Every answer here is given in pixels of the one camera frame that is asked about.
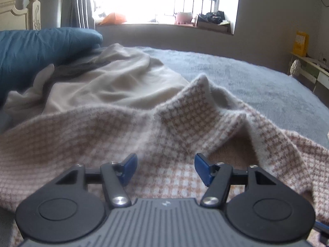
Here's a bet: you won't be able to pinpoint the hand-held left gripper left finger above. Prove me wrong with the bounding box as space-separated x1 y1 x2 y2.
55 153 138 209

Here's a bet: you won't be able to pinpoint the plain beige garment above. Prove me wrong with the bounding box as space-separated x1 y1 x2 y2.
5 43 191 124

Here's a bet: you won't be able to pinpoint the cardboard box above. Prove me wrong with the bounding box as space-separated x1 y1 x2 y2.
197 15 231 33

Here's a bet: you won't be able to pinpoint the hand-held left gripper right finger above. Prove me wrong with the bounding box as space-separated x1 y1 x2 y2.
195 153 279 209

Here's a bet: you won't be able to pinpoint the cream carved bedpost finial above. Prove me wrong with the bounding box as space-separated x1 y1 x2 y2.
290 59 301 76

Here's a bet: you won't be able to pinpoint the yellow box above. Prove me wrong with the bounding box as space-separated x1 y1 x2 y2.
293 31 310 57

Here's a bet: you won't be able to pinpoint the cream carved headboard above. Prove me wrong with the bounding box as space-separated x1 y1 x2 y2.
0 0 42 31

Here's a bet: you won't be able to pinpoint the dark grey garment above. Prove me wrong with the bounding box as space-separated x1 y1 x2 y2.
45 57 114 83

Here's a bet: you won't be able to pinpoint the pink pot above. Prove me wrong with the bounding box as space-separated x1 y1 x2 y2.
174 12 193 26

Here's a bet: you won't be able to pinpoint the small white cloth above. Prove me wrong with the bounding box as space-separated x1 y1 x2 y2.
5 64 56 114

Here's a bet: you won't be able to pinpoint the orange bag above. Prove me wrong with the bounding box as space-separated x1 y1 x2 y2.
103 12 128 25

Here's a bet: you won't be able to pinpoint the white green desk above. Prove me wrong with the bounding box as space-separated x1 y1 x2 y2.
290 51 329 93

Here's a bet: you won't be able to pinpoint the window with metal bars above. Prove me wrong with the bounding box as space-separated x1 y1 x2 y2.
90 0 241 25

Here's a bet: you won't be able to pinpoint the grey curtain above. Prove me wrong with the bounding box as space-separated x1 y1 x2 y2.
60 0 95 29

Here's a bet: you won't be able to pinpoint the beige houndstooth wool coat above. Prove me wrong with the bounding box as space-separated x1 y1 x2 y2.
0 73 329 247

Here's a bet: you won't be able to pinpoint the black shoes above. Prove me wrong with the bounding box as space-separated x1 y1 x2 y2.
199 12 226 24

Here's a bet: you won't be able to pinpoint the teal quilted pillow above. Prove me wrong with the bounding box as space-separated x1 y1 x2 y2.
0 27 103 103

